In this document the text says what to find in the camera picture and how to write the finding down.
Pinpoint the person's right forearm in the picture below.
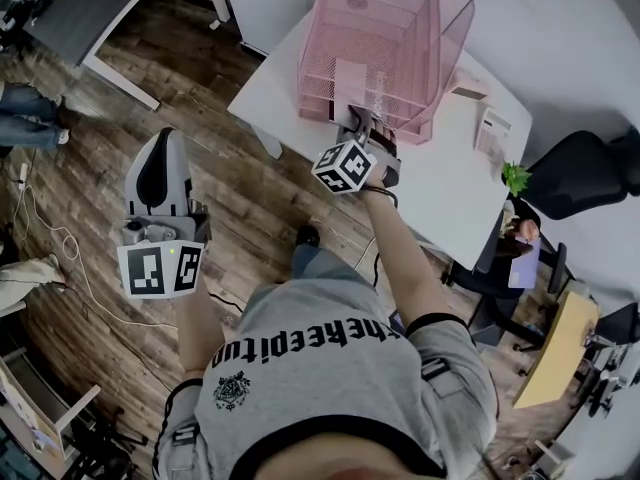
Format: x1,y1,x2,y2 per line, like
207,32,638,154
359,181,442,332

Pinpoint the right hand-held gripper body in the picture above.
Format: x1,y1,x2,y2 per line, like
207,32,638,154
312,116,403,196

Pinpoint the purple folder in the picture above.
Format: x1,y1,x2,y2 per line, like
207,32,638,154
507,237,543,290

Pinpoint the black office chair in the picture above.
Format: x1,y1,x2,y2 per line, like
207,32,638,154
524,126,640,222

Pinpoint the small pink box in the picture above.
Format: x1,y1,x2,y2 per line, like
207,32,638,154
448,66,495,103

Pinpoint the black wrist strap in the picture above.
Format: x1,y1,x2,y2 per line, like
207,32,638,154
364,182,400,210

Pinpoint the light wooden shelf unit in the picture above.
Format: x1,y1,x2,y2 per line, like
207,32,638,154
0,352,102,472

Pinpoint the person's black shoe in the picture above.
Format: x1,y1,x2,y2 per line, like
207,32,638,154
294,224,322,248

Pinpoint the person's grey printed t-shirt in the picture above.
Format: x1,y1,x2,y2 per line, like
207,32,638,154
152,262,500,480

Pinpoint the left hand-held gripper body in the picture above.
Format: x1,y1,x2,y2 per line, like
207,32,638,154
116,127,212,300

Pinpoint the person's jeans leg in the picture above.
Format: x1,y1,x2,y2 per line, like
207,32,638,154
291,241,354,289

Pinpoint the small green potted plant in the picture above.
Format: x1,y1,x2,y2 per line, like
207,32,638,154
500,160,533,199

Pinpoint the black tripod stand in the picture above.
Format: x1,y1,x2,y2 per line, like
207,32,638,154
69,405,149,480

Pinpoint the dark grey desk white frame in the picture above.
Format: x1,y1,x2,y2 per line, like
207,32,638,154
22,0,175,112

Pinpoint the yellow wooden table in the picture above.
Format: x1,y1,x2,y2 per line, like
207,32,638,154
513,290,601,410

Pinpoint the white and pink calculator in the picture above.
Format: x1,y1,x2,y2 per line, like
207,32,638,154
473,106,514,155

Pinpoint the pink mesh desk organizer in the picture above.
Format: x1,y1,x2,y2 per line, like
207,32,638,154
297,0,477,145

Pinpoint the white floor cable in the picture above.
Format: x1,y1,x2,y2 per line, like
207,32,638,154
12,180,179,330

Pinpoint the person's left forearm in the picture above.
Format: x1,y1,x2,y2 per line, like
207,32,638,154
172,272,227,384

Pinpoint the black chair with belongings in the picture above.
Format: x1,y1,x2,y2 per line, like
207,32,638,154
444,196,569,352

